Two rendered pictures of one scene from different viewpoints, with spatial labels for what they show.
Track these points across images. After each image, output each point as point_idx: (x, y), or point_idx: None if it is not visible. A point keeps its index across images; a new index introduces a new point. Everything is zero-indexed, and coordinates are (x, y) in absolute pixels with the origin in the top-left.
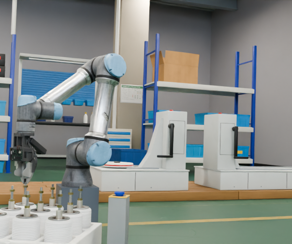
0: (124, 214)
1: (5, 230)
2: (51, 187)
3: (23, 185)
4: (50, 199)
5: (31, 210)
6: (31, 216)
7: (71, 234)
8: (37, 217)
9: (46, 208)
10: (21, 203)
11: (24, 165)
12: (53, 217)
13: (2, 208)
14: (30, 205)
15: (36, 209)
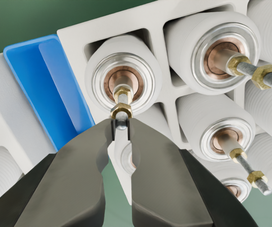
0: None
1: None
2: (263, 89)
3: (113, 118)
4: (233, 75)
5: (210, 160)
6: (241, 196)
7: None
8: (250, 188)
9: (233, 120)
10: (106, 85)
11: (103, 213)
12: None
13: (129, 171)
14: (155, 94)
15: (210, 138)
